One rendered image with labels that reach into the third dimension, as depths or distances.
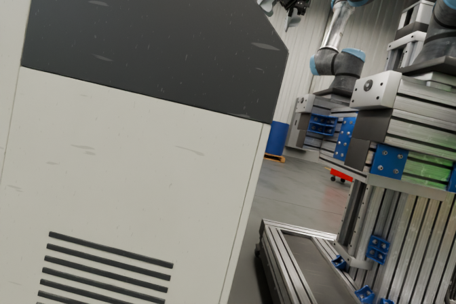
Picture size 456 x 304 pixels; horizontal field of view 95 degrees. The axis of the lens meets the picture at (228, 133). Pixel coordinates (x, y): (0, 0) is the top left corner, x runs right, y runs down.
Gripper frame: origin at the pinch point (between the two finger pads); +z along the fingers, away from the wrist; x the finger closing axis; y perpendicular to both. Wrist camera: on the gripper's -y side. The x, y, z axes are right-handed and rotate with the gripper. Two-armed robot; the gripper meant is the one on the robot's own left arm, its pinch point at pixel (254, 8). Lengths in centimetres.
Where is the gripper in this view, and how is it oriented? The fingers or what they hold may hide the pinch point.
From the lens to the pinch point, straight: 91.2
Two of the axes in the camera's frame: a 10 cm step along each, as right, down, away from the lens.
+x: 2.9, -2.1, 9.3
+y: 5.6, 8.3, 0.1
